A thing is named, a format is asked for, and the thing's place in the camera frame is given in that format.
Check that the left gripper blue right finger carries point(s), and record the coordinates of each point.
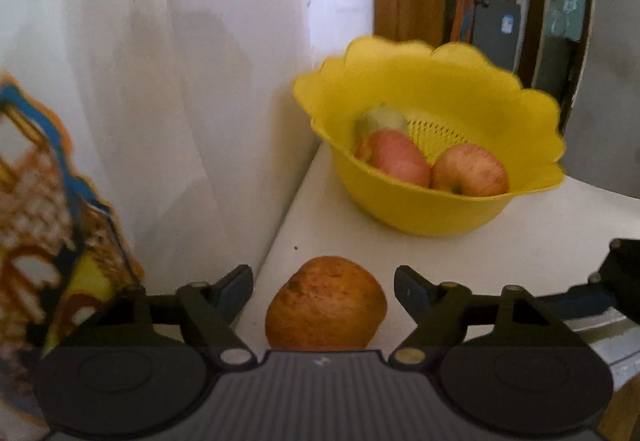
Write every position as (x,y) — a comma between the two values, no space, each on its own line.
(437,311)

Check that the small orange-red apple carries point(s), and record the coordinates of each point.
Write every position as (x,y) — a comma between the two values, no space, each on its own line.
(329,304)

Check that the yellow plastic colander bowl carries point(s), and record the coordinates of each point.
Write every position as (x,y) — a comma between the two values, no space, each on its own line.
(450,95)

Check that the apple in bowl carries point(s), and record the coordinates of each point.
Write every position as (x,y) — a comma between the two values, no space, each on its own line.
(394,154)
(469,170)

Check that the green fruit in bowl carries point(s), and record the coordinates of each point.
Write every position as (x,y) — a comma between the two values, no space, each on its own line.
(380,118)

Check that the colourful houses drawing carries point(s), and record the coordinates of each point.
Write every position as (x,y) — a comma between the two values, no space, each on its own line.
(62,255)

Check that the white printed tablecloth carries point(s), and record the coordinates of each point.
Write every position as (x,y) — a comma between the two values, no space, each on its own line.
(545,242)

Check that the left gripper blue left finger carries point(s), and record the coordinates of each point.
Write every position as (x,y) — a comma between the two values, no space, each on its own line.
(207,312)

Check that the grey washing machine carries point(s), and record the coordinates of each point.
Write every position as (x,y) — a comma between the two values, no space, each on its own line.
(496,29)

